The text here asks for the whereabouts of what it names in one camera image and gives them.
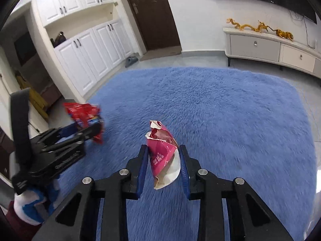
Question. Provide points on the red chip bag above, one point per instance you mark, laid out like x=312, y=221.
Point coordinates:
x=85, y=116

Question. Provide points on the grey slipper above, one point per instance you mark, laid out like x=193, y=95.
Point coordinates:
x=130, y=61

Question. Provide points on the white tv cabinet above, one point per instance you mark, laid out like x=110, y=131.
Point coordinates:
x=271, y=49

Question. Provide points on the white wall cupboard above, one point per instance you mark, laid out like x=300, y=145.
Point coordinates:
x=98, y=41

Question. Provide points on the brown entrance door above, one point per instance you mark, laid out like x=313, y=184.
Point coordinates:
x=156, y=23

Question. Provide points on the blue fluffy blanket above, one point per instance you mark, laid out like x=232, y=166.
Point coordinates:
x=235, y=123

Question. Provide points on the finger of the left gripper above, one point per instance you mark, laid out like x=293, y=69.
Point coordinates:
x=84, y=134
x=67, y=131

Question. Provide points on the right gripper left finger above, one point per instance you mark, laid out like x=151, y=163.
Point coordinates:
x=100, y=204

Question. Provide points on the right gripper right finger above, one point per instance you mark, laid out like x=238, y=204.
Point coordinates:
x=249, y=217

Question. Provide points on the golden dragon figurine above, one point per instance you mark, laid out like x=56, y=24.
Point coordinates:
x=261, y=26

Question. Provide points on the left gloved hand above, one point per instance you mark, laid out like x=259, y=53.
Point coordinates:
x=34, y=206

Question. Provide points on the golden tiger figurine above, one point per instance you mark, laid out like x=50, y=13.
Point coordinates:
x=284, y=34

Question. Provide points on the pink white snack wrapper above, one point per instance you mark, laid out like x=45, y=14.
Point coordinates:
x=164, y=155

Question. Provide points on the black bag on shelf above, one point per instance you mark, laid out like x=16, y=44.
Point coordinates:
x=58, y=40

